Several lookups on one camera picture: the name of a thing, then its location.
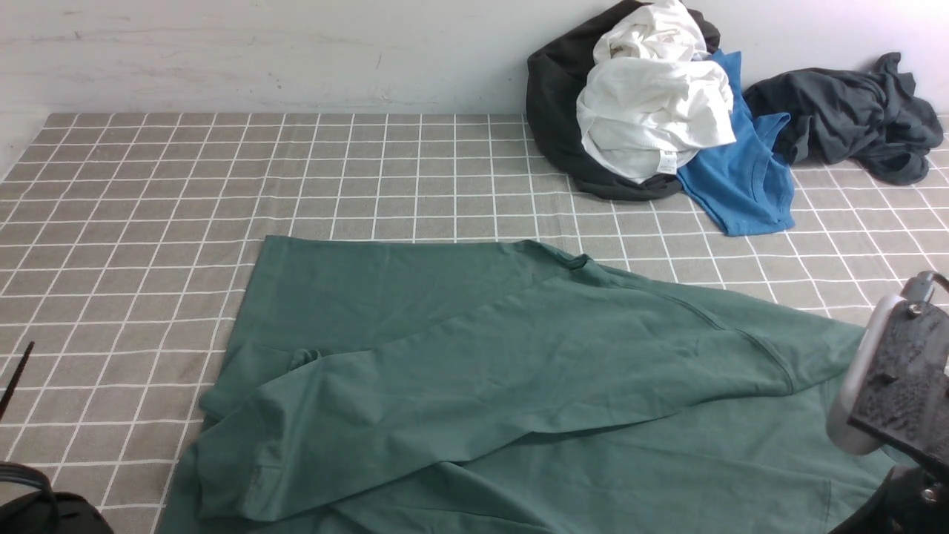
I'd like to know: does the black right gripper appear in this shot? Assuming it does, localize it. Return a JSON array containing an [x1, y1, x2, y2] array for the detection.
[[831, 466, 948, 533]]

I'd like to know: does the green long-sleeved shirt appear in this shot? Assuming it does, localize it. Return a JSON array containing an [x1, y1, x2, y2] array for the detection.
[[159, 236, 902, 533]]

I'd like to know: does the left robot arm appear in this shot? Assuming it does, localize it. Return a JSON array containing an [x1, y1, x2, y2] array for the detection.
[[1, 462, 114, 533]]

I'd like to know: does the blue shirt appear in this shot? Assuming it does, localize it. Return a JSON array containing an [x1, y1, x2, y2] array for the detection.
[[677, 50, 796, 237]]

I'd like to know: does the dark grey crumpled shirt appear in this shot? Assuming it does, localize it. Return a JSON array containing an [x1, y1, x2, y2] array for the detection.
[[743, 52, 945, 186]]

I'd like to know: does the white shirt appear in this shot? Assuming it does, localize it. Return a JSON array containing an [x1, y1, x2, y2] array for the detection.
[[577, 1, 736, 183]]

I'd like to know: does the black garment under white shirt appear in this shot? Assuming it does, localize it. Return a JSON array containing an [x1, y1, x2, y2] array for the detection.
[[526, 1, 721, 202]]

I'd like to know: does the grey checked tablecloth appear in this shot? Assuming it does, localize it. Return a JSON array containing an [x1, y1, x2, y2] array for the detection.
[[1, 113, 948, 533]]

